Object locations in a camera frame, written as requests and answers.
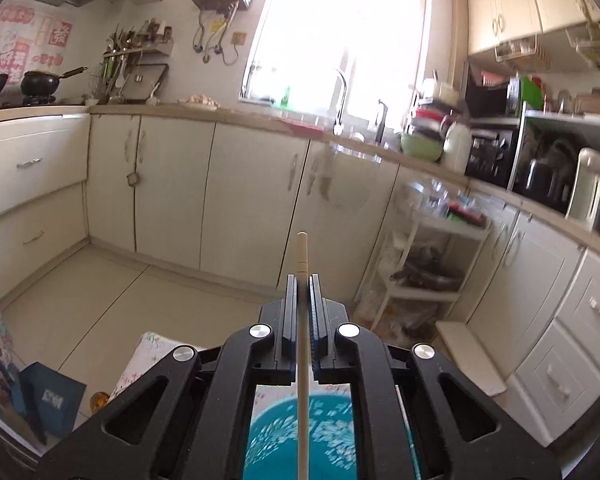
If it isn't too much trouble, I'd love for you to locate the white electric kettle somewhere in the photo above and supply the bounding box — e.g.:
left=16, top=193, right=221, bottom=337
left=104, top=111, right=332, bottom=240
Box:
left=566, top=148, right=600, bottom=233

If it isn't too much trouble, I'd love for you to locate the white thermos jug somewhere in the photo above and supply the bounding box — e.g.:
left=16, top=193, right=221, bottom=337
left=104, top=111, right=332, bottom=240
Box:
left=441, top=115, right=472, bottom=174

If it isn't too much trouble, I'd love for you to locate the green bowl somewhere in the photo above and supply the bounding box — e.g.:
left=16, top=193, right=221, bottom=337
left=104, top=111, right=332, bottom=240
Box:
left=401, top=133, right=443, bottom=162

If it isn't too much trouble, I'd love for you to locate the floral white tablecloth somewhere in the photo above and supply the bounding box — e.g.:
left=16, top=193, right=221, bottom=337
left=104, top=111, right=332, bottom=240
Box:
left=108, top=332, right=204, bottom=402

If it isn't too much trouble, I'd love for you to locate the bamboo chopstick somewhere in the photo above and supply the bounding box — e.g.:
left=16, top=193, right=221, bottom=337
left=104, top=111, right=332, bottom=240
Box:
left=296, top=232, right=311, bottom=480

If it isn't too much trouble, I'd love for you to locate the black frying pan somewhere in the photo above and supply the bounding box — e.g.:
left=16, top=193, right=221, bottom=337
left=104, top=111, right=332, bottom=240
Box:
left=20, top=66, right=87, bottom=96

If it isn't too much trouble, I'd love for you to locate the kitchen faucet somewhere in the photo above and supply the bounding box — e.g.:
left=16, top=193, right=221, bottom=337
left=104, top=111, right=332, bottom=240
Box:
left=332, top=70, right=348, bottom=136

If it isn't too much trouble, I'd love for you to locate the blue dustpan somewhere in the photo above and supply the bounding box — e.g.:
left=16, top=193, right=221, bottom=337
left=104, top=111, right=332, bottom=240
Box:
left=20, top=362, right=86, bottom=439

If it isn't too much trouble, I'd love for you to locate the blue perforated plastic basket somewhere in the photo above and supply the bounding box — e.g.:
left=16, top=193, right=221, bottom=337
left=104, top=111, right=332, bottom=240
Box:
left=241, top=391, right=422, bottom=480

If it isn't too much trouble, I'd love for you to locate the white storage rack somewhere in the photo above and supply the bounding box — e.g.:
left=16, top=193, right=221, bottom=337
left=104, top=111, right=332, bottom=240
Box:
left=356, top=179, right=494, bottom=340

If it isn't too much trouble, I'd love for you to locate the black pot on rack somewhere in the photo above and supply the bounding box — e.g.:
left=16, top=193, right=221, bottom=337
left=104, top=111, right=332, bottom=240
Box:
left=389, top=263, right=463, bottom=292

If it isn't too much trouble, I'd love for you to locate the small white stool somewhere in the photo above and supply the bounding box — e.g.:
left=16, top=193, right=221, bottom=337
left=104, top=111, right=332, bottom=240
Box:
left=436, top=321, right=507, bottom=398

